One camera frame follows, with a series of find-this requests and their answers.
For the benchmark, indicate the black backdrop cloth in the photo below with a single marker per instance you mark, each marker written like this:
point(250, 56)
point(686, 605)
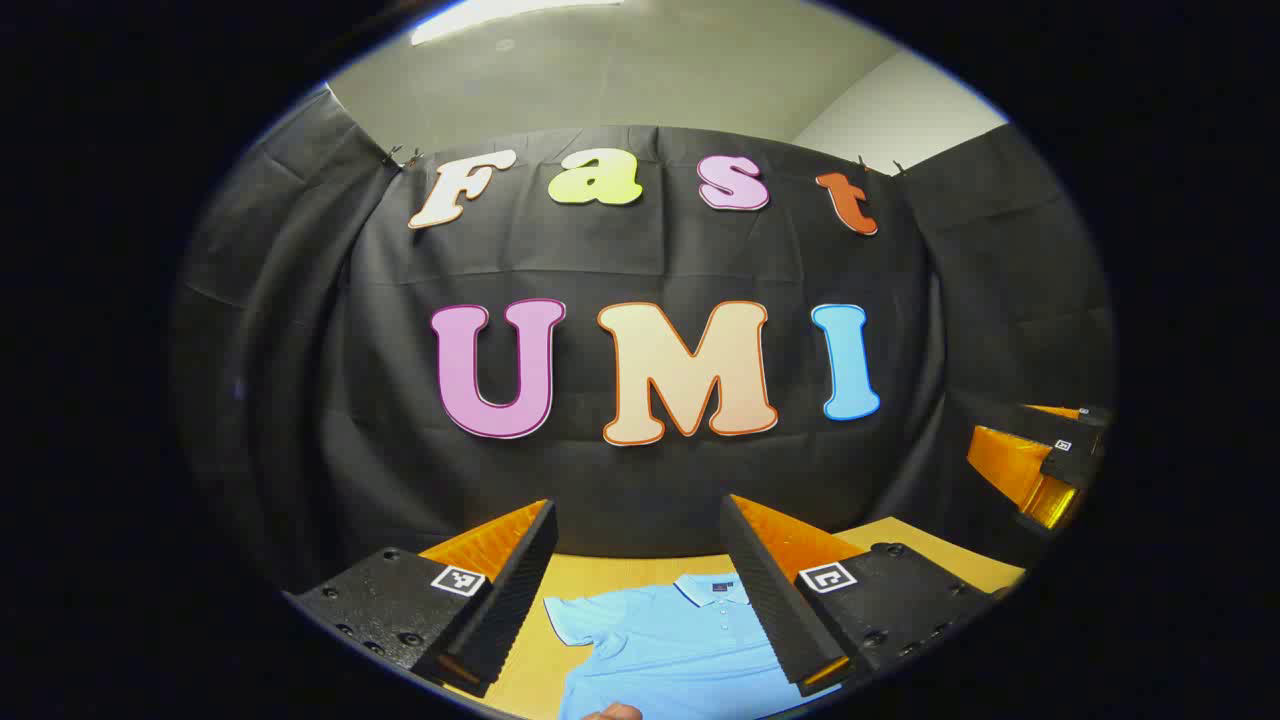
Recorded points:
point(620, 260)

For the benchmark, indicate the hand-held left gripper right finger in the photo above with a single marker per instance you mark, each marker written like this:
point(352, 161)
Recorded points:
point(770, 600)

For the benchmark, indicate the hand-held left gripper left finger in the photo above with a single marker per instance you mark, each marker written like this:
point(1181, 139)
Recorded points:
point(505, 610)

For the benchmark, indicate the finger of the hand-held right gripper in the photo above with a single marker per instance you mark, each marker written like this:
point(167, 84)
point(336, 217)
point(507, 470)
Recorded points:
point(1095, 414)
point(1070, 460)

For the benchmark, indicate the light blue polo T-shirt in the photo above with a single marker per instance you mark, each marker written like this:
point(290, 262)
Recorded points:
point(660, 650)

